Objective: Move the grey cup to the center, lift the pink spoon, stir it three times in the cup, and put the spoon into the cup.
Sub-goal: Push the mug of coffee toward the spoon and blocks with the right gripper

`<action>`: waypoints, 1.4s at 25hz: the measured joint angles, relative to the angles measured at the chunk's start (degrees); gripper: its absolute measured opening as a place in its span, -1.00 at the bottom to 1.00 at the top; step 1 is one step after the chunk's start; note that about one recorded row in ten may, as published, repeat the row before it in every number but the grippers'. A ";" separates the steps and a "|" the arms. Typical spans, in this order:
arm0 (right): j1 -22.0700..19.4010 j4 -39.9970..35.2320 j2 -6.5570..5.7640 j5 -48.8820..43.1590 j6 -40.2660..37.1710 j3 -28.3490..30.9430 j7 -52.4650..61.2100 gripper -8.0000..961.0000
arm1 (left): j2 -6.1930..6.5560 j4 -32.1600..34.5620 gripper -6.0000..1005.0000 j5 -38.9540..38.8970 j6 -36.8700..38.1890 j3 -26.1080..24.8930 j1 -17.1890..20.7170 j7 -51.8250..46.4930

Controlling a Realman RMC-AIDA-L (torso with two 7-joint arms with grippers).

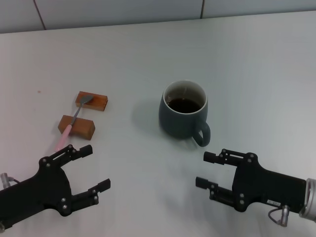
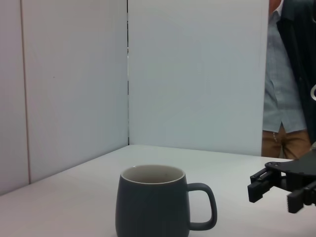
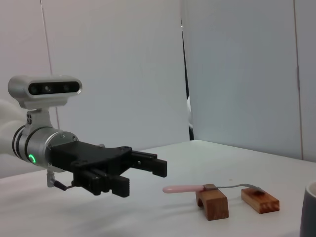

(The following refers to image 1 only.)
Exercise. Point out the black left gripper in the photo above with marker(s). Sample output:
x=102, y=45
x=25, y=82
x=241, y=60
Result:
x=37, y=192

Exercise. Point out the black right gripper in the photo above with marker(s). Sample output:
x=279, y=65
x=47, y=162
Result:
x=266, y=185

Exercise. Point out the grey ceramic cup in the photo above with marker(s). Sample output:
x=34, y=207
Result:
x=177, y=123

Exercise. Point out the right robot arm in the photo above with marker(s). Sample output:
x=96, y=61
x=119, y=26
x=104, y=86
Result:
x=311, y=197

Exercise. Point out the matte arched wooden block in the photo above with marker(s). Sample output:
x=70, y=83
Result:
x=84, y=127

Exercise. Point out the glossy wooden rest block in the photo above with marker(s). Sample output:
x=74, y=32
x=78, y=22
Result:
x=98, y=101

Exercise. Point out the dark coffee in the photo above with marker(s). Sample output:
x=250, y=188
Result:
x=184, y=105

